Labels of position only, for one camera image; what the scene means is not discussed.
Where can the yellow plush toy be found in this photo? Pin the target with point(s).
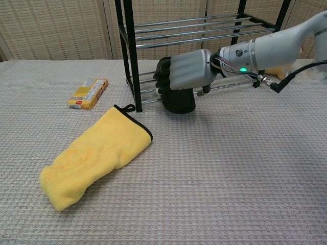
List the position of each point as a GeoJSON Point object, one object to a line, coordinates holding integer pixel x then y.
{"type": "Point", "coordinates": [279, 70]}

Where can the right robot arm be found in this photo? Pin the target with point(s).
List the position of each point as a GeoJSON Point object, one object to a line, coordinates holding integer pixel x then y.
{"type": "Point", "coordinates": [270, 49]}

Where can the black metal shoe rack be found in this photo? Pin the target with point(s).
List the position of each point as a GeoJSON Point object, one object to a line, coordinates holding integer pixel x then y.
{"type": "Point", "coordinates": [189, 40]}

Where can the white paper cup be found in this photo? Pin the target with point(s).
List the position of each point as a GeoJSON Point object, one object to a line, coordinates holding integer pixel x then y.
{"type": "Point", "coordinates": [318, 71]}

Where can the black slipper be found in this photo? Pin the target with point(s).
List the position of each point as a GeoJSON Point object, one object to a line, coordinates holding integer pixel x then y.
{"type": "Point", "coordinates": [178, 100]}

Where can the folding bamboo screen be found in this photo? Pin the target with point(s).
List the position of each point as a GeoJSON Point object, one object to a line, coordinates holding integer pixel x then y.
{"type": "Point", "coordinates": [64, 28]}

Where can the yellow towel with black trim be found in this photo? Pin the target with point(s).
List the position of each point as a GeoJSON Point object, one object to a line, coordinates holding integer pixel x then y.
{"type": "Point", "coordinates": [97, 155]}

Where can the woven tablecloth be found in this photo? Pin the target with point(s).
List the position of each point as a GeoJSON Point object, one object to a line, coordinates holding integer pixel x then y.
{"type": "Point", "coordinates": [153, 163]}

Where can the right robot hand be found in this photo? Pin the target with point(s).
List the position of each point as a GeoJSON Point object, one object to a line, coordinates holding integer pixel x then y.
{"type": "Point", "coordinates": [189, 71]}

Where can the yellow snack box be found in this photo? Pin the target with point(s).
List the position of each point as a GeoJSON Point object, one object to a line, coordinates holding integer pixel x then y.
{"type": "Point", "coordinates": [88, 93]}

